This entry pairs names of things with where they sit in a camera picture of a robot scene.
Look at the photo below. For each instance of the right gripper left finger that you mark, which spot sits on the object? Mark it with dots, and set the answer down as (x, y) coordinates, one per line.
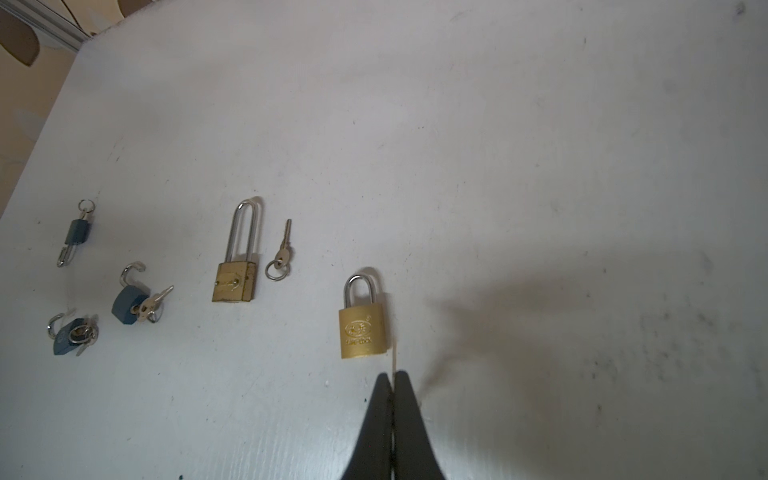
(372, 455)

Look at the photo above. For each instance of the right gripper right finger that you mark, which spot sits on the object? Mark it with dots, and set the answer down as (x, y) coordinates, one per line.
(413, 456)

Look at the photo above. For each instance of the small brass padlock with keys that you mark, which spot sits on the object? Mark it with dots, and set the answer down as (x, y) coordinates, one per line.
(362, 328)

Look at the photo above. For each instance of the small silver key with ring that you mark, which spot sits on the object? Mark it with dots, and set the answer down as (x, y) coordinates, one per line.
(279, 268)

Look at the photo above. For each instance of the large brass padlock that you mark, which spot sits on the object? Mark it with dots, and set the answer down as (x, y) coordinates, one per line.
(236, 279)

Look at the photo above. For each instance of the blue padlock shackle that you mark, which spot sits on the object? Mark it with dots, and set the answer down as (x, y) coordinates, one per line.
(135, 303)

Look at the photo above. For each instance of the blue padlock with keys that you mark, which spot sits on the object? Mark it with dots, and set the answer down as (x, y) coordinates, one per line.
(75, 336)

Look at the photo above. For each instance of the blue padlock far left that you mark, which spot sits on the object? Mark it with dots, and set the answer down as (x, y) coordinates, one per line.
(78, 232)

